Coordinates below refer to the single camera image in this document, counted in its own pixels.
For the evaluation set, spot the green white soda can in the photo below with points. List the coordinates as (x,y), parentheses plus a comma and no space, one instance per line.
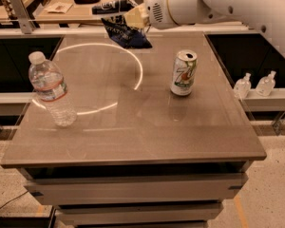
(184,69)

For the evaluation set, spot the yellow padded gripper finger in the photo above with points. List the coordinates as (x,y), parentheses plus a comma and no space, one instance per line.
(137,17)

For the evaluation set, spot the black object on desk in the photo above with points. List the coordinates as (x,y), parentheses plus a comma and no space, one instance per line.
(85,2)

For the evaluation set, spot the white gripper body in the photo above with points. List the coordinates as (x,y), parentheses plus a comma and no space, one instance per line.
(158,9)

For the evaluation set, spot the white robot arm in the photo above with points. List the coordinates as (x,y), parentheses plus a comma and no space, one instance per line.
(267,17)

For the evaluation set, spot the clear sanitizer bottle right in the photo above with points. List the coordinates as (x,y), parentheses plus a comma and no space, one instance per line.
(266,84)

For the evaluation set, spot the left metal bracket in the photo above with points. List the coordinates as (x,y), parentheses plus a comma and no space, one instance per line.
(26,25)

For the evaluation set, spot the blue chip bag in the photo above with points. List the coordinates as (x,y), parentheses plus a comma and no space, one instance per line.
(118,30)

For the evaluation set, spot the cabinet drawer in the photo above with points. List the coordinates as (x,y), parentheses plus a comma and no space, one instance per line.
(140,214)
(139,189)

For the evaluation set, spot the lower cabinet drawer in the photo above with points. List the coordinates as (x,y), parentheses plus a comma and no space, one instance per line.
(140,214)

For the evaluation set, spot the upper cabinet drawer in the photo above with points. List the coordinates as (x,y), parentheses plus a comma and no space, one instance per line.
(139,189)

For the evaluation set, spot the clear plastic water bottle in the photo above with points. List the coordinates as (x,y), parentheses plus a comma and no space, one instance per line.
(49,83)

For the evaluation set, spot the brown paper envelope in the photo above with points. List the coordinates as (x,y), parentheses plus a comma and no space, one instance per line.
(59,7)

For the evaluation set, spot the clear sanitizer bottle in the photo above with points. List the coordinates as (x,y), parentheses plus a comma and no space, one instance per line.
(266,84)
(242,86)

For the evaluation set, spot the clear sanitizer bottle left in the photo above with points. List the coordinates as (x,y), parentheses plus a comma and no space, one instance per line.
(242,86)

